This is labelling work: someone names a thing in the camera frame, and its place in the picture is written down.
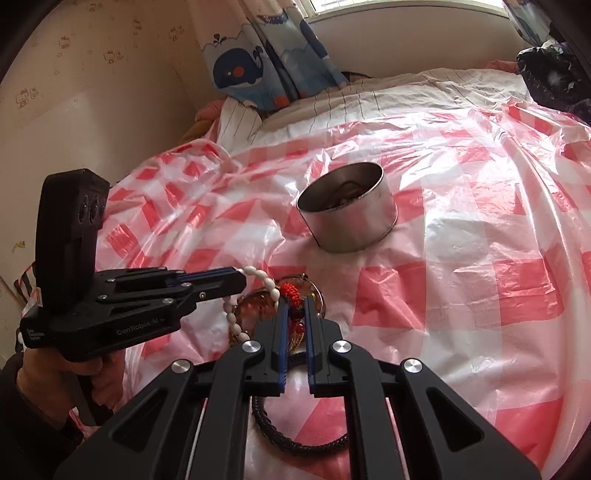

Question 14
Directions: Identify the white bead bracelet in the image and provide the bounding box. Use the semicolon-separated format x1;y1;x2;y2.
222;264;282;348

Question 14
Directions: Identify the red bead bracelet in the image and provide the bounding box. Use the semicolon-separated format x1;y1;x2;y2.
279;282;309;352

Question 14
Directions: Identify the window frame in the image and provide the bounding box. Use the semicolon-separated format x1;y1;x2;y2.
307;0;507;16

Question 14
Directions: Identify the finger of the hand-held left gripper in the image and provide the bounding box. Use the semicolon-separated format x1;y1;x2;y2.
95;266;245;292
98;275;249;320

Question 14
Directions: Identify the person's left hand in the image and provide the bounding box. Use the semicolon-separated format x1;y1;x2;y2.
16;346;126;428

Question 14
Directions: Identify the blue whale print curtain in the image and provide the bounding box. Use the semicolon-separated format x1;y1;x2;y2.
187;0;350;112
501;0;562;48

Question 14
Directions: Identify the orange pink cloth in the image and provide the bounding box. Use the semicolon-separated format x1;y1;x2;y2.
180;99;228;145

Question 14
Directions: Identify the amber translucent bracelet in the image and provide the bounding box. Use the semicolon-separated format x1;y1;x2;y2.
228;273;327;356

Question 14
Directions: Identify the round metal tin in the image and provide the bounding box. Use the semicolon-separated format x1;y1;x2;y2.
296;163;398;254

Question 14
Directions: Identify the striped bag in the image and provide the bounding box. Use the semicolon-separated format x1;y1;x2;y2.
14;262;41;306

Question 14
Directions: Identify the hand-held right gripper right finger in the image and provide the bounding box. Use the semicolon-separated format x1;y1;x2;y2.
305;298;542;480

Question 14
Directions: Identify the black plastic bag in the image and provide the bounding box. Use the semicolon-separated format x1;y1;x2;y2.
516;41;591;126

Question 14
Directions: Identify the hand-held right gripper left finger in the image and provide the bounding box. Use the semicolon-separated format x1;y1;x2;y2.
53;304;289;480

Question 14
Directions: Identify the black braided bracelet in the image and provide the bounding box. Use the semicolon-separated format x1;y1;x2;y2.
252;351;354;456

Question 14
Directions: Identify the red white checkered plastic sheet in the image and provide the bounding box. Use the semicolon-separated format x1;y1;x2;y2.
69;102;591;480

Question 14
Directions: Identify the white striped bedsheet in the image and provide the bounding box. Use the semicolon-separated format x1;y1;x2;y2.
215;68;532;145

